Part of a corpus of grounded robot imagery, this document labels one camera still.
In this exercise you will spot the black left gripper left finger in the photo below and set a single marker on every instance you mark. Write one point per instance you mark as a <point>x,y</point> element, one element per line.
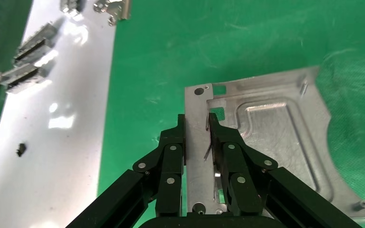
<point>170,163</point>

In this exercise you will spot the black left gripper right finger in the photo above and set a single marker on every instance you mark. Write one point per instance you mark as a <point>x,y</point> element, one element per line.
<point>233,163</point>

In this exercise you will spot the stamped sheet metal bracket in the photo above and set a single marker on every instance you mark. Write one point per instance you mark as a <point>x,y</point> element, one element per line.
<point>270,126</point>

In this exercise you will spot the white sheet board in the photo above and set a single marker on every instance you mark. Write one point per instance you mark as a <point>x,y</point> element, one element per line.
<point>59,141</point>

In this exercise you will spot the green cloth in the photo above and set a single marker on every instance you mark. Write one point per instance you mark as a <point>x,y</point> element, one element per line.
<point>170,47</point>

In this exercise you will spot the small black plastic piece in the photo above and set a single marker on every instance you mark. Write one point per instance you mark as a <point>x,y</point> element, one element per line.
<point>21,149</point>

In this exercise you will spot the silver binder clip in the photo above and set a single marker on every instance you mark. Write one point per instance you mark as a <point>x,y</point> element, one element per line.
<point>118,9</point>

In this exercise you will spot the small metal clip strip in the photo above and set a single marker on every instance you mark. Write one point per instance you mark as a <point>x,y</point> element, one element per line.
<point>42,33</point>
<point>23,78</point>
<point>33,52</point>
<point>70,6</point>

